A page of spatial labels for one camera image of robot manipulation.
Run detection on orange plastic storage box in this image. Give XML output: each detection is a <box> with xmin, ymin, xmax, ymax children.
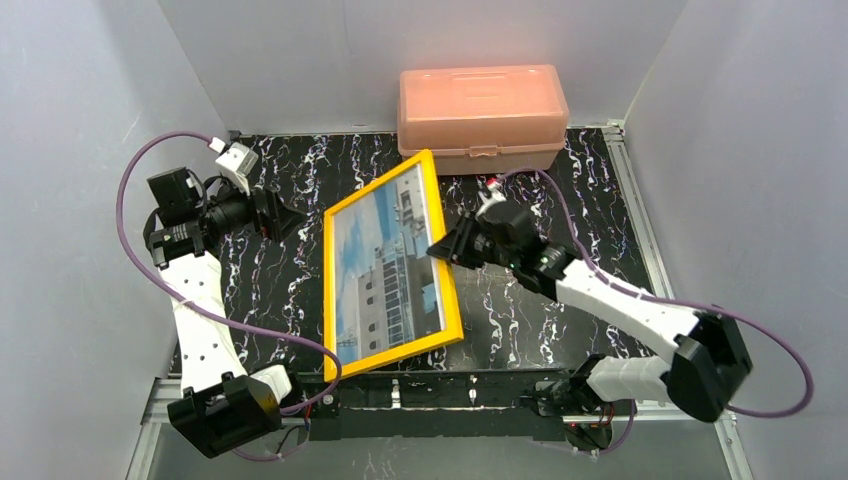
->
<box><xmin>397</xmin><ymin>64</ymin><xmax>570</xmax><ymax>176</ymax></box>

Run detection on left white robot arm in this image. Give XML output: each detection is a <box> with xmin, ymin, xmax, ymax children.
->
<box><xmin>145</xmin><ymin>167</ymin><xmax>304</xmax><ymax>458</ymax></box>

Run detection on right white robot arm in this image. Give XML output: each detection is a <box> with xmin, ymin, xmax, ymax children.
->
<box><xmin>427</xmin><ymin>205</ymin><xmax>752</xmax><ymax>422</ymax></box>

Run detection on building photo print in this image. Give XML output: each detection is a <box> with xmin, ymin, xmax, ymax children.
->
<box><xmin>332</xmin><ymin>167</ymin><xmax>444</xmax><ymax>364</ymax></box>

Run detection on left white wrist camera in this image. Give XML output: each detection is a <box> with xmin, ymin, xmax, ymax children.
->
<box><xmin>215</xmin><ymin>142</ymin><xmax>260</xmax><ymax>196</ymax></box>

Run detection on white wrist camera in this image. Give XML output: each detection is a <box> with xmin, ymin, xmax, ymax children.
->
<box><xmin>215</xmin><ymin>142</ymin><xmax>260</xmax><ymax>196</ymax></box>
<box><xmin>475</xmin><ymin>177</ymin><xmax>507</xmax><ymax>221</ymax></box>

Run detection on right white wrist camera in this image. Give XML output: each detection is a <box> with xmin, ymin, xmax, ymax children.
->
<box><xmin>475</xmin><ymin>177</ymin><xmax>507</xmax><ymax>221</ymax></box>

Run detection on aluminium side rail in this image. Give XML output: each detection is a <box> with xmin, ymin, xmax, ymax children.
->
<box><xmin>601</xmin><ymin>124</ymin><xmax>672</xmax><ymax>296</ymax></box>

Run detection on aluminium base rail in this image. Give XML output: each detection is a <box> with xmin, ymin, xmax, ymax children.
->
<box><xmin>142</xmin><ymin>369</ymin><xmax>695</xmax><ymax>423</ymax></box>

